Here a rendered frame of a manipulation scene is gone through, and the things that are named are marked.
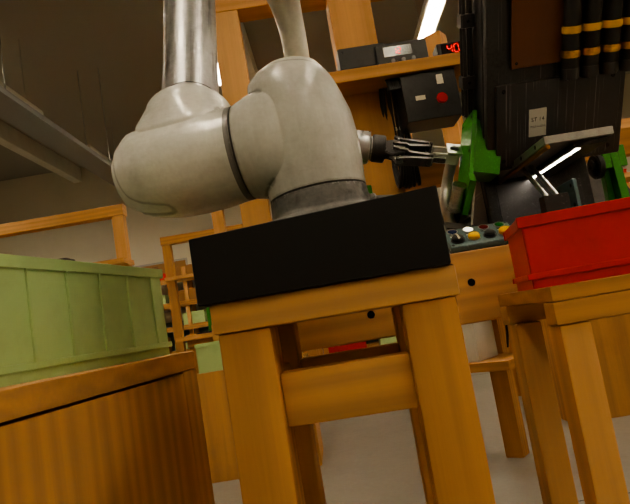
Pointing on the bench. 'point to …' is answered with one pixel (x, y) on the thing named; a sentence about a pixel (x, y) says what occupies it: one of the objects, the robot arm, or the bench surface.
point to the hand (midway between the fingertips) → (445, 155)
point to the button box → (475, 239)
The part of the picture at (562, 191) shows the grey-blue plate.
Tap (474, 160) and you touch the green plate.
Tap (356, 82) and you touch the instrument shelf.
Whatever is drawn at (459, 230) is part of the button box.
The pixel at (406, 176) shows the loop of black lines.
